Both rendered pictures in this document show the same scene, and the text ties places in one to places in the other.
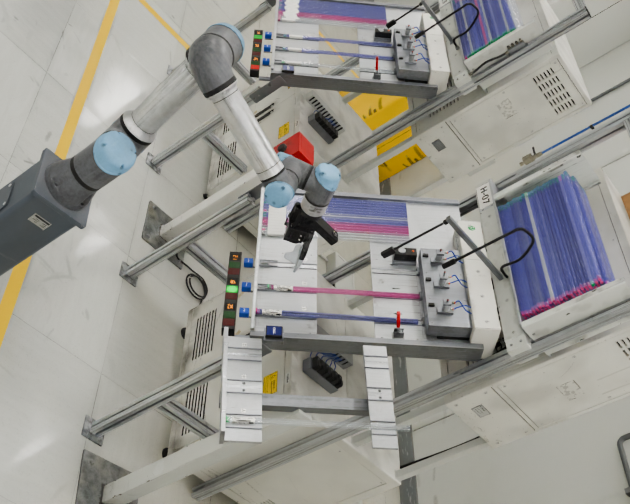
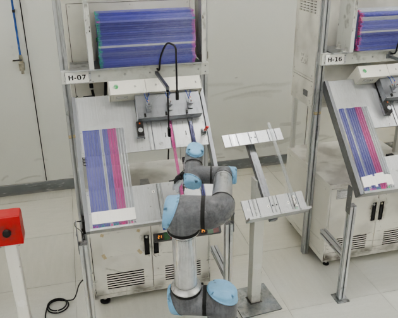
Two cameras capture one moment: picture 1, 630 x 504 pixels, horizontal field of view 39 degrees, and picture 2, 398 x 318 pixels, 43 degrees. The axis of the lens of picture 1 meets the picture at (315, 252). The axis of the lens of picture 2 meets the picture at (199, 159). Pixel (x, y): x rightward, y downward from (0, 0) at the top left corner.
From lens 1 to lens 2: 2.48 m
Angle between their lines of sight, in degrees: 60
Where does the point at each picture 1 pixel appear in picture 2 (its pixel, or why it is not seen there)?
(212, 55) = (225, 204)
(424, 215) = (91, 119)
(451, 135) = not seen: outside the picture
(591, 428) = not seen: hidden behind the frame
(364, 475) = not seen: hidden behind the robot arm
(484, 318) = (193, 82)
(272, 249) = (148, 213)
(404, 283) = (159, 130)
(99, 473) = (247, 307)
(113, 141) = (224, 292)
